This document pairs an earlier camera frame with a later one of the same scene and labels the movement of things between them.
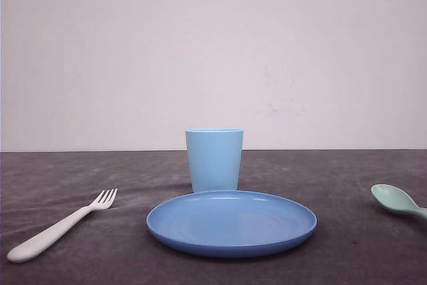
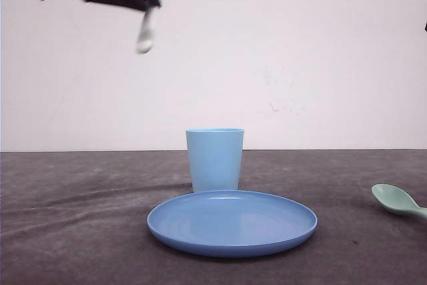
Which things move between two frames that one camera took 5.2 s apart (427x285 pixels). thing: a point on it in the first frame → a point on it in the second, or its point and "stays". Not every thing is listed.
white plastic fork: (31, 249) → (147, 41)
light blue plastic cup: (215, 156) stays
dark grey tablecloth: (356, 241) stays
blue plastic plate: (230, 223) stays
